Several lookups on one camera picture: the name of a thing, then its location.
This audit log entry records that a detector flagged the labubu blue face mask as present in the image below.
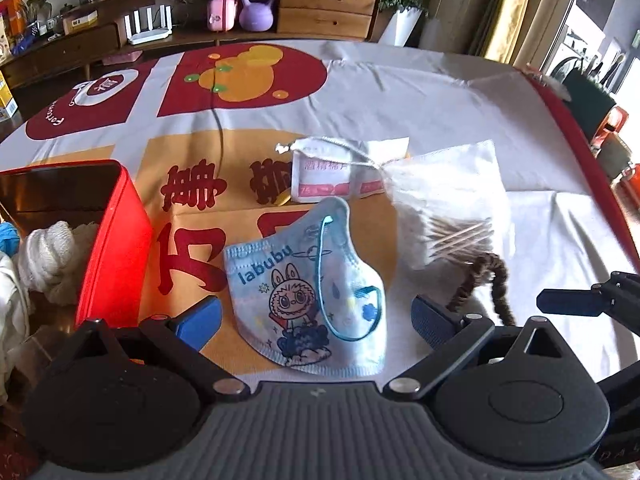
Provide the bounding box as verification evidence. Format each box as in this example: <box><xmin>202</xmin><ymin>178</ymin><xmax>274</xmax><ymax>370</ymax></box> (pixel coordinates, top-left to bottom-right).
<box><xmin>224</xmin><ymin>197</ymin><xmax>387</xmax><ymax>379</ymax></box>

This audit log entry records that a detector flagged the blue rubber glove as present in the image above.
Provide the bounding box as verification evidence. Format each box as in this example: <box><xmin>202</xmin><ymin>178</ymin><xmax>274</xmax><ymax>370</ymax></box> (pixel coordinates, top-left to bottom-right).
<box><xmin>0</xmin><ymin>221</ymin><xmax>21</xmax><ymax>257</ymax></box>

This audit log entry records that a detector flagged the cotton swab bag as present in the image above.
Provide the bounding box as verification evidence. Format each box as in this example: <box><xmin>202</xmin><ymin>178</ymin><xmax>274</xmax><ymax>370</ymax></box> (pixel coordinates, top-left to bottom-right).
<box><xmin>383</xmin><ymin>140</ymin><xmax>515</xmax><ymax>270</ymax></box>

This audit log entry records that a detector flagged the white knitted glove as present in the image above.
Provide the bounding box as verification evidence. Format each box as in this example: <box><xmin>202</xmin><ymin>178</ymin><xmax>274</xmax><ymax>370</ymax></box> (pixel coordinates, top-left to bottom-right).
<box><xmin>14</xmin><ymin>221</ymin><xmax>99</xmax><ymax>306</ymax></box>

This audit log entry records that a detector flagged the red metal tin box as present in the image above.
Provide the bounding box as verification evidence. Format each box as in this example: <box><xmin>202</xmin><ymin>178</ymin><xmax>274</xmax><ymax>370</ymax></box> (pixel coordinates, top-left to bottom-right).
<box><xmin>0</xmin><ymin>159</ymin><xmax>154</xmax><ymax>331</ymax></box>

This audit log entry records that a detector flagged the pink white packet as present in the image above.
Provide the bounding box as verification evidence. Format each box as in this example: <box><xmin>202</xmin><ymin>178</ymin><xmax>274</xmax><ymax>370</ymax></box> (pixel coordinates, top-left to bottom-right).
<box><xmin>274</xmin><ymin>136</ymin><xmax>409</xmax><ymax>204</ymax></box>

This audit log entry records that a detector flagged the white printed tablecloth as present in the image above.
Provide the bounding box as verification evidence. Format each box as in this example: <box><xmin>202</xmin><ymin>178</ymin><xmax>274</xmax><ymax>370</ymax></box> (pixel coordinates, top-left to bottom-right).
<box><xmin>0</xmin><ymin>39</ymin><xmax>639</xmax><ymax>386</ymax></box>

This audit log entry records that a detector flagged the yellow carton box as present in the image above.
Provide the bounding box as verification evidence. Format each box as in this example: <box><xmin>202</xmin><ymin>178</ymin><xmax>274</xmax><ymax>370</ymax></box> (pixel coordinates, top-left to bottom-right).
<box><xmin>0</xmin><ymin>74</ymin><xmax>17</xmax><ymax>122</ymax></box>

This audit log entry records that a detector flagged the yellow curtain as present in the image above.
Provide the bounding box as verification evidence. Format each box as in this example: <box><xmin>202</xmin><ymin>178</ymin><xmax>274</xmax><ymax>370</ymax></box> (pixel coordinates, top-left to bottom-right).
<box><xmin>483</xmin><ymin>0</ymin><xmax>528</xmax><ymax>64</ymax></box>

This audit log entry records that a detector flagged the white wifi router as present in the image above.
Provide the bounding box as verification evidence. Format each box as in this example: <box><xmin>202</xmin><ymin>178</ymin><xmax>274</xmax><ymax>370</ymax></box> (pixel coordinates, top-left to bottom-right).
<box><xmin>124</xmin><ymin>4</ymin><xmax>174</xmax><ymax>46</ymax></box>

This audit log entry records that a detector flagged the wooden TV cabinet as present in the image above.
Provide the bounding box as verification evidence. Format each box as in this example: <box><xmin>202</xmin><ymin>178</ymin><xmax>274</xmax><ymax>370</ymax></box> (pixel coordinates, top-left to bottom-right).
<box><xmin>1</xmin><ymin>0</ymin><xmax>380</xmax><ymax>89</ymax></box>

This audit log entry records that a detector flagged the purple kettlebell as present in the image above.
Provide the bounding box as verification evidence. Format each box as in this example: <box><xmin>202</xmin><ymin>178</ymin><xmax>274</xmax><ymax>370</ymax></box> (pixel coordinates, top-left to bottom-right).
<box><xmin>239</xmin><ymin>0</ymin><xmax>274</xmax><ymax>32</ymax></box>

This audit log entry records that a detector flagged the pink toy case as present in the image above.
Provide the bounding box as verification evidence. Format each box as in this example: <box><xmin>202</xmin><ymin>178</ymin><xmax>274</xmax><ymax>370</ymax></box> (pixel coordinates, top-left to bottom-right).
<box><xmin>206</xmin><ymin>0</ymin><xmax>239</xmax><ymax>32</ymax></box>

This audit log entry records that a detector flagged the potted green tree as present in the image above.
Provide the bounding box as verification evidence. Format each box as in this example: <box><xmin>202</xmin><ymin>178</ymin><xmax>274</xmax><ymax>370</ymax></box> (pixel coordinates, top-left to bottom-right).
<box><xmin>358</xmin><ymin>0</ymin><xmax>429</xmax><ymax>49</ymax></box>

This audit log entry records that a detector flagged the brown hair tie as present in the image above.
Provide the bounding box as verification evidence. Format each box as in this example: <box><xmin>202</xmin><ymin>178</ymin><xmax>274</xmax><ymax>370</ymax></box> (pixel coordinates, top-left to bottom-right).
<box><xmin>444</xmin><ymin>251</ymin><xmax>518</xmax><ymax>328</ymax></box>

